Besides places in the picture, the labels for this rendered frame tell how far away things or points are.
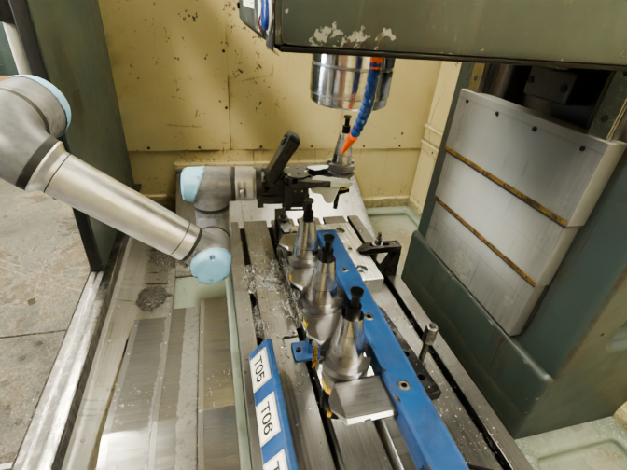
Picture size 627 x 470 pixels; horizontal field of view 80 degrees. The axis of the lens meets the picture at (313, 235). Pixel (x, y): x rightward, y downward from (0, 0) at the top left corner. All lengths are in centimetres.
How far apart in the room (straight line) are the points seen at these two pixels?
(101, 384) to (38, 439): 26
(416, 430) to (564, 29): 49
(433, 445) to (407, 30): 43
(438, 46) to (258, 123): 141
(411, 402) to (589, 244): 61
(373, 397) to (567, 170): 64
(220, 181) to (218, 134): 104
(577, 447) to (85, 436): 128
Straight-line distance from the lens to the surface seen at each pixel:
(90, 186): 71
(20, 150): 70
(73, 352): 115
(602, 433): 145
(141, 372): 115
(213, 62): 176
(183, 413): 100
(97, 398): 120
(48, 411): 106
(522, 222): 102
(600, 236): 94
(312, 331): 52
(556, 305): 104
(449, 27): 49
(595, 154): 89
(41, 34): 117
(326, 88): 73
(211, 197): 81
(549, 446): 133
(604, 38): 63
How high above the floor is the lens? 159
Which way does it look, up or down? 32 degrees down
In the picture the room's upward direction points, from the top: 5 degrees clockwise
